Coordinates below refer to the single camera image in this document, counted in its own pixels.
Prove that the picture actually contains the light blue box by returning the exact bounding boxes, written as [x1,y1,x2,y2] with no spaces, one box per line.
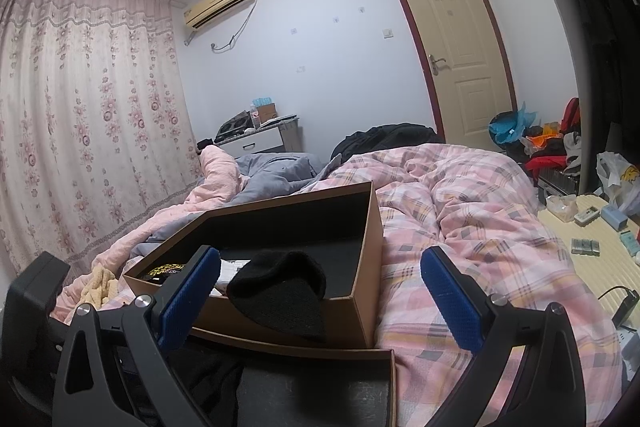
[600,204,628,230]

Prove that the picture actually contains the white grey garment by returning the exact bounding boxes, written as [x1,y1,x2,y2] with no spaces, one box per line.
[564,132,583,170]

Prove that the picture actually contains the clear plastic container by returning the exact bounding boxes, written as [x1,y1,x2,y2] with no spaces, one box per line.
[545,193,578,223]

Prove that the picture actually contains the yellow towel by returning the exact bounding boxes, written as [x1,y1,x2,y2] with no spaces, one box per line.
[75,266,121,310]

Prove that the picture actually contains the red backpack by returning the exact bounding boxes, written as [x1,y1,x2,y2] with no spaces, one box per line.
[560,97,581,132]

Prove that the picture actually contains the pink blanket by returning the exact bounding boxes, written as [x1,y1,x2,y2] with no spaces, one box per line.
[50,144,243,325]

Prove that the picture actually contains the brown cardboard box lid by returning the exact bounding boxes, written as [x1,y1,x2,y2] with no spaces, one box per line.
[100,327,398,427]

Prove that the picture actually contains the grey blanket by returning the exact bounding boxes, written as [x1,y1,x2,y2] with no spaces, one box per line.
[130,152,326,258]

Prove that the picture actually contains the cream door with red frame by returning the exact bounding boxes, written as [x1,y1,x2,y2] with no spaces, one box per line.
[383,0,518,152]

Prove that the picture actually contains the blue plastic bag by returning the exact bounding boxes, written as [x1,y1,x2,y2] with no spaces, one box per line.
[487,102,541,148]

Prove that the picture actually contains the air conditioner cable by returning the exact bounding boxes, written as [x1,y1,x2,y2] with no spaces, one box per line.
[184,0,258,54]

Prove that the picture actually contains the hanging black clothes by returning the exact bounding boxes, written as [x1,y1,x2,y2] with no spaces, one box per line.
[560,0,640,168]

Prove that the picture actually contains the brown cardboard box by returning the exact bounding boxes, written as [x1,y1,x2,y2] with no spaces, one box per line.
[122,180,385,350]

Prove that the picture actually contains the pink plaid quilt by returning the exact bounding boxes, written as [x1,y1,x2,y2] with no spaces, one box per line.
[295,143,626,427]

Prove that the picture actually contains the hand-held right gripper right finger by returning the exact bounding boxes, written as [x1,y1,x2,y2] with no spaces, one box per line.
[420,246,586,427]

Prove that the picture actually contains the pink floral curtain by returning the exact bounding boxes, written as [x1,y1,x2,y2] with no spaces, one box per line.
[0,0,203,278]

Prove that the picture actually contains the white nightstand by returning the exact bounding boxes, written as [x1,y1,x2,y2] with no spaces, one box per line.
[215,116,303,155]

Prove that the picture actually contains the cream air conditioner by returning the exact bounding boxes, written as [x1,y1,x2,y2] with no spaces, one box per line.
[182,0,257,30]

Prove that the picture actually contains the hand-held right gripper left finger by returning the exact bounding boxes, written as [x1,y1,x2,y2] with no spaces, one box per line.
[52,245,222,427]

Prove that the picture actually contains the orange bag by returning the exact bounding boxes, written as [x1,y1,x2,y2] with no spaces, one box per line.
[530,122,563,152]

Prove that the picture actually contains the black power adapter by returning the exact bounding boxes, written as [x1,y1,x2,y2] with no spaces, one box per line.
[597,287,640,327]

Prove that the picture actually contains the white yellow plastic bag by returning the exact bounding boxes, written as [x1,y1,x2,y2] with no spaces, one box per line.
[595,151,640,212]

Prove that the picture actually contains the pale bamboo mat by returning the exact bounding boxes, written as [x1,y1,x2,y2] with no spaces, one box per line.
[537,194,640,338]

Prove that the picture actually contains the black yellow patterned cloth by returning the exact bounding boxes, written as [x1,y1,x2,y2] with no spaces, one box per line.
[140,262,188,280]

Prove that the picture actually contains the black ribbed heater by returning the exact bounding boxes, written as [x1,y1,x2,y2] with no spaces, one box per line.
[537,169,581,198]

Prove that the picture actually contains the red cloth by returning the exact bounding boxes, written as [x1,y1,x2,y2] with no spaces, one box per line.
[525,154,566,172]

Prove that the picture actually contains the black backpack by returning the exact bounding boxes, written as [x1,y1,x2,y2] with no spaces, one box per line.
[330,123,446,162]

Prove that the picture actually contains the black knit beanie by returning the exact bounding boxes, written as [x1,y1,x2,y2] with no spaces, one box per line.
[226,249,328,340]

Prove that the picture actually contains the small cardboard box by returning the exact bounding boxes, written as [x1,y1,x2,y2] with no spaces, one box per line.
[252,97,277,122]

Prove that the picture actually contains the white power strip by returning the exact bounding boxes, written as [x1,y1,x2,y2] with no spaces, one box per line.
[615,326,640,360]

